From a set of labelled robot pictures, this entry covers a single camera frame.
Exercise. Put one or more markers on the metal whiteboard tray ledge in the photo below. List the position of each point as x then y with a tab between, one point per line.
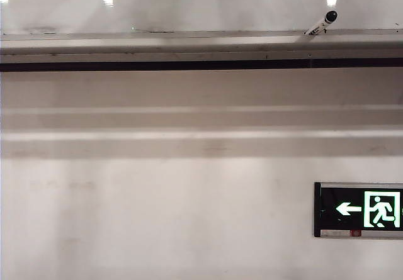
176	48

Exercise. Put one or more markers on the white glossy whiteboard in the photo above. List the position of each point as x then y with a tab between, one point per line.
189	4

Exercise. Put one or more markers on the white marker with black cap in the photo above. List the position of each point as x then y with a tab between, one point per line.
324	21

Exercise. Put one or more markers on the black green emergency exit sign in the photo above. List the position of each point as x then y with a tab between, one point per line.
359	209

